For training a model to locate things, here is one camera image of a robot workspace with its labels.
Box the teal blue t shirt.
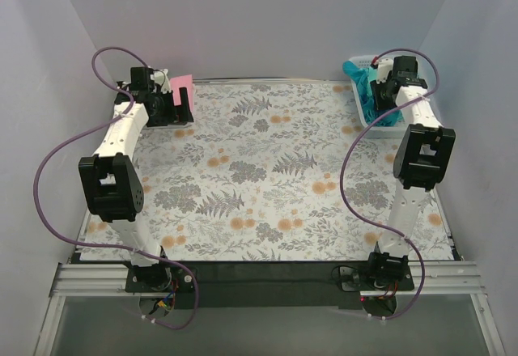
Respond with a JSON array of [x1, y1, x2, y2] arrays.
[[342, 57, 404, 132]]

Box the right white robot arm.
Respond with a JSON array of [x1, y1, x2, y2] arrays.
[[366, 56, 456, 291]]

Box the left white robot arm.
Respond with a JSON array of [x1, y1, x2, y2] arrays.
[[79, 66, 194, 291]]

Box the pink folded t shirt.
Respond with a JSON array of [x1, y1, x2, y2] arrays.
[[169, 74, 194, 121]]

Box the white plastic basket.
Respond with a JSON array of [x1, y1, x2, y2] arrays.
[[350, 55, 406, 138]]

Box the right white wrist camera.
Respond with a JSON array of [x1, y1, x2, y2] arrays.
[[371, 57, 393, 84]]

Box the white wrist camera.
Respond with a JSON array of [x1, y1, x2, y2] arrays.
[[371, 57, 393, 84], [151, 69, 171, 93]]

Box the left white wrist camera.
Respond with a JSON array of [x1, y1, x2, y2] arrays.
[[151, 69, 171, 93]]

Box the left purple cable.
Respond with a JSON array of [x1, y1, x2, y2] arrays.
[[32, 46, 200, 330]]

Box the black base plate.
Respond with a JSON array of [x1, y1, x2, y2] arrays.
[[125, 261, 415, 311]]

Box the aluminium frame rail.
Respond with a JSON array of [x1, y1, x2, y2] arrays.
[[51, 261, 486, 296]]

